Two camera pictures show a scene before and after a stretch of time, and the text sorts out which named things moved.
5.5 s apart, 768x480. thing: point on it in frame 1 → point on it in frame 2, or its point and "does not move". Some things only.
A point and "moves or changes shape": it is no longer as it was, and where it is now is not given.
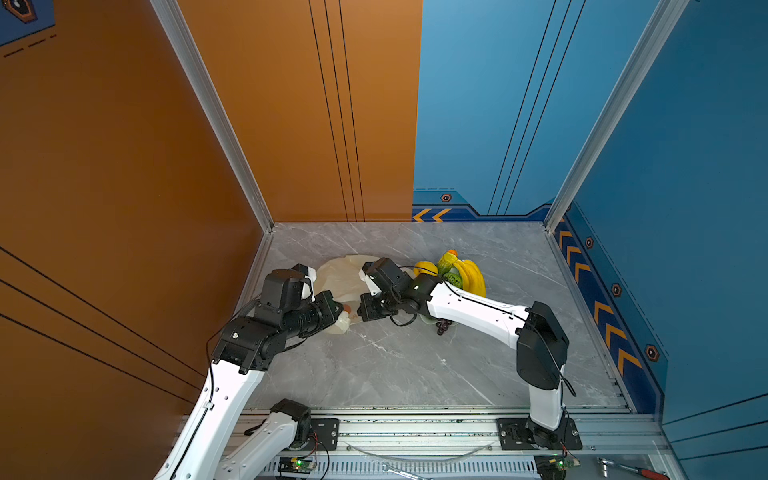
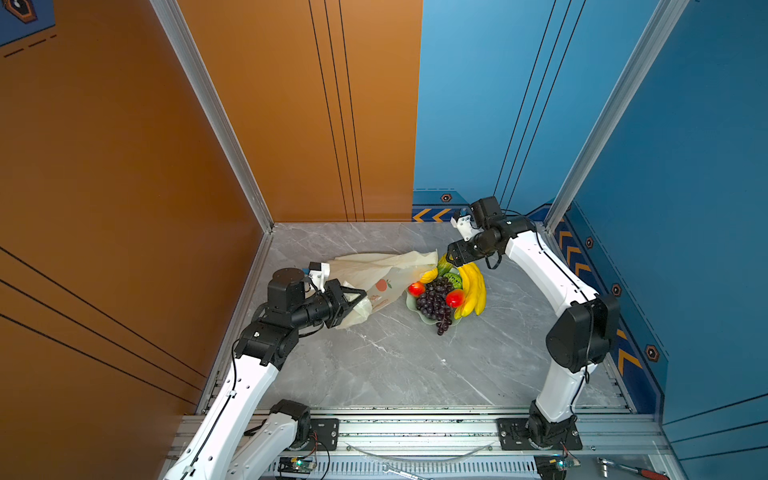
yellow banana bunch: [472, 278] does not move
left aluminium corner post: [177, 26] does not move
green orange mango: [447, 261] does not move
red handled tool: [649, 474] does not move
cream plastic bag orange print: [340, 276] moves or changes shape
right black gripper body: [378, 306] → [471, 249]
